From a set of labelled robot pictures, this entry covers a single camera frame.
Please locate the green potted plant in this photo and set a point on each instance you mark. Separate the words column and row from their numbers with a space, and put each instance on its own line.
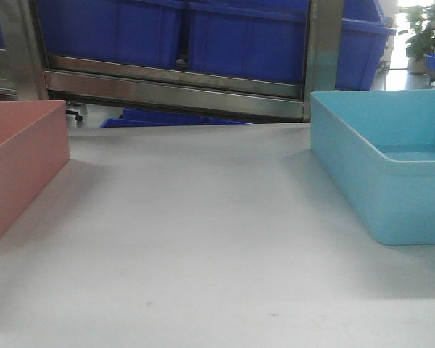
column 419, row 33

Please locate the stainless steel shelf frame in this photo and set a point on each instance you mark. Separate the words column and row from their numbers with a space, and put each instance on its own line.
column 28, row 72

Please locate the blue crate on shelf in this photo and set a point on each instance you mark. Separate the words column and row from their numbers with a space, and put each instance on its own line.
column 133, row 32
column 259, row 40

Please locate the light blue plastic box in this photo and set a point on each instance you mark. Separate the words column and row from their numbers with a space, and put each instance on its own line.
column 379, row 148

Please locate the blue crate right behind post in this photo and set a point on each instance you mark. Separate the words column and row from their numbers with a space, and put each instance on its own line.
column 364, row 35

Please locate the blue crates under shelf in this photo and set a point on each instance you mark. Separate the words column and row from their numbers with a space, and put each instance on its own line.
column 136, row 118

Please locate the pink plastic box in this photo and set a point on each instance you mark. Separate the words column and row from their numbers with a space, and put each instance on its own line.
column 34, row 147

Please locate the blue crate left on shelf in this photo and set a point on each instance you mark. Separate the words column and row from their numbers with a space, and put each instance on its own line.
column 133, row 32

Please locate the blue crate middle on shelf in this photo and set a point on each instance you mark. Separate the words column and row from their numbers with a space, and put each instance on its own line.
column 259, row 40

